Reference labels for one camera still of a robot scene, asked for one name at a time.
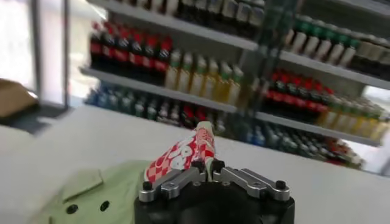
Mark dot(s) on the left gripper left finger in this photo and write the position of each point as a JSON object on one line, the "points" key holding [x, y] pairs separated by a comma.
{"points": [[173, 185]]}

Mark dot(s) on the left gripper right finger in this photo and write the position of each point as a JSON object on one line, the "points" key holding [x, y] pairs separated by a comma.
{"points": [[253, 181]]}

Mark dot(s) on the green polo shirt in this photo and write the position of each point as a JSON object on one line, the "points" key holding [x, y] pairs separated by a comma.
{"points": [[115, 188]]}

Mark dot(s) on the yellow tea bottle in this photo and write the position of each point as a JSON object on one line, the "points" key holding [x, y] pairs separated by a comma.
{"points": [[211, 83], [186, 77], [198, 80], [236, 89], [224, 86], [173, 73]]}

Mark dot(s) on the grey shelf unit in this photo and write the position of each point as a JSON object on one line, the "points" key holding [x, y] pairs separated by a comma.
{"points": [[335, 70], [152, 89]]}

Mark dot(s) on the red cap cola bottle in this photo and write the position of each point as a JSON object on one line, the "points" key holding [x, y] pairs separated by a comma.
{"points": [[148, 61], [121, 54], [161, 64], [108, 50], [135, 58], [96, 48]]}

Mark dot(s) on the black slanted pole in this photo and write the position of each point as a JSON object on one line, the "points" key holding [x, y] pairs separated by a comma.
{"points": [[65, 51]]}

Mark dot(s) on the brown cardboard box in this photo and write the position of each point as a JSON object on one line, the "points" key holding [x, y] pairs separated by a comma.
{"points": [[15, 97]]}

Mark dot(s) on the dark window mullion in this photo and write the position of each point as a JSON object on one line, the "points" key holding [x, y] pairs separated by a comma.
{"points": [[36, 45]]}

